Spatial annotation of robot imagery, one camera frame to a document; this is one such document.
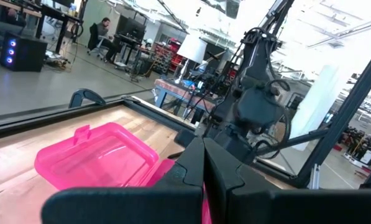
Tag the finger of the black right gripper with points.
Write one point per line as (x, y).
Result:
(185, 137)

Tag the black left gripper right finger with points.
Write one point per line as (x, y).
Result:
(281, 208)

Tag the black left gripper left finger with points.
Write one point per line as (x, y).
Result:
(126, 205)

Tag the pink plastic supply box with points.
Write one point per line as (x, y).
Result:
(104, 155)

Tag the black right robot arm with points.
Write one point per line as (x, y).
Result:
(256, 105)

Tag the red parts bin shelf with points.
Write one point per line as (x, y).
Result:
(176, 59)

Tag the white shade table lamp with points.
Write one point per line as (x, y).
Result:
(193, 48)

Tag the black standing desk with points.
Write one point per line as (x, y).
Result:
(126, 37)

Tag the black monitor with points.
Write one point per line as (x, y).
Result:
(130, 28)

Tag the black office chair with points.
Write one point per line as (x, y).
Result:
(93, 37)

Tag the person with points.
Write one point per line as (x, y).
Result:
(102, 29)

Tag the black lit computer tower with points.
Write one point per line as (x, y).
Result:
(26, 53)

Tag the black wooden top desk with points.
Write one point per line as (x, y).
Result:
(51, 11)

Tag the silver frame bracket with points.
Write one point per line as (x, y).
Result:
(315, 177)

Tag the black aluminium table frame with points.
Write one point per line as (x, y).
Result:
(48, 119)

